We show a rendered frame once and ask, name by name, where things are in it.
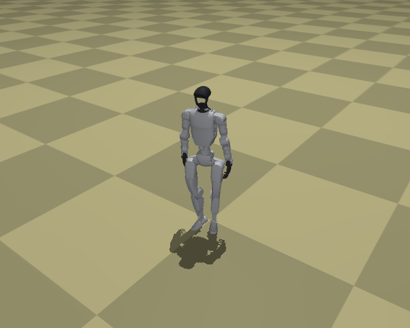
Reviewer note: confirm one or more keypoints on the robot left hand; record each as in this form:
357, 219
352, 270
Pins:
228, 169

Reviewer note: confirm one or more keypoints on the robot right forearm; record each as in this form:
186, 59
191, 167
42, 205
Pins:
184, 146

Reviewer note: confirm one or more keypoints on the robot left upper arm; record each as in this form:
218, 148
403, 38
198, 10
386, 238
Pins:
221, 119

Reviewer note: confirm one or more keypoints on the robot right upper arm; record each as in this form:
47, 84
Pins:
185, 124

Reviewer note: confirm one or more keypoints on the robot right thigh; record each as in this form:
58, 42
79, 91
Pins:
191, 177

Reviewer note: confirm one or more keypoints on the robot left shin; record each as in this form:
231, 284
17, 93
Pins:
214, 208

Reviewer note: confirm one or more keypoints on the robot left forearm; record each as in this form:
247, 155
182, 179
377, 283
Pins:
227, 152

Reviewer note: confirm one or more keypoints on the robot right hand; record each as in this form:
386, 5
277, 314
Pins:
184, 158

